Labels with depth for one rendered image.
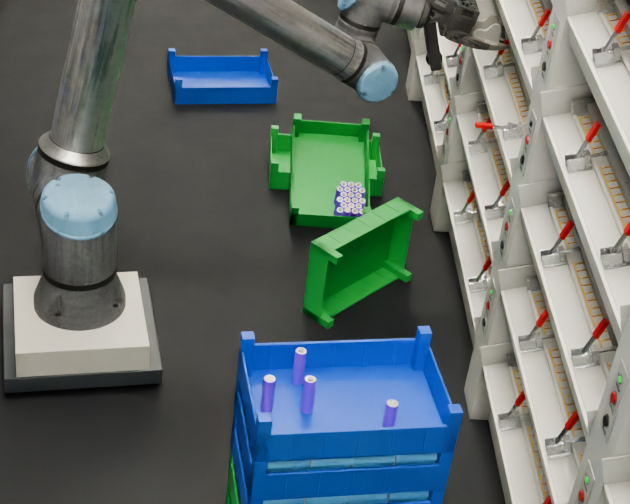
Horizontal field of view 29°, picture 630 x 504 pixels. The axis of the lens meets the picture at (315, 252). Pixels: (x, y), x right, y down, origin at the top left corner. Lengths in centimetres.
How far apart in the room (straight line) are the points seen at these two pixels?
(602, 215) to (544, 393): 39
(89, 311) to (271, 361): 71
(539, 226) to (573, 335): 31
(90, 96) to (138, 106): 108
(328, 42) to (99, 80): 46
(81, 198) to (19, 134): 99
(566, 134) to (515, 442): 60
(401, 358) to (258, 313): 90
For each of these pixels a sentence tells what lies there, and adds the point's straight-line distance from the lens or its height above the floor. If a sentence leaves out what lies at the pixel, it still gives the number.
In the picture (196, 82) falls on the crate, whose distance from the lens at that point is 374.
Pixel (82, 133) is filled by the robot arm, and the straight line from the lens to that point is 257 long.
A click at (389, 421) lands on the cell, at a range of 183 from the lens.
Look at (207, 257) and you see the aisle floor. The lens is 299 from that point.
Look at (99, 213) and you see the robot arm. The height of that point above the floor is 37.
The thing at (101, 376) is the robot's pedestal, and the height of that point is 5.
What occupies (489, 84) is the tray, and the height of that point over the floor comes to 54.
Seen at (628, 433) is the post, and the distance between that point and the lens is 174.
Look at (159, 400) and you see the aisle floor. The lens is 259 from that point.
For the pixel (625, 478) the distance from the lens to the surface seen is 180.
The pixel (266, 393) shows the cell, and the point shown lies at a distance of 184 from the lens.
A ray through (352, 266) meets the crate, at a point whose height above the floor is 6.
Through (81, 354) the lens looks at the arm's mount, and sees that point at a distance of 253.
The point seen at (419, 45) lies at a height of 19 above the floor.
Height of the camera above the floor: 175
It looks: 35 degrees down
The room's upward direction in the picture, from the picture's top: 7 degrees clockwise
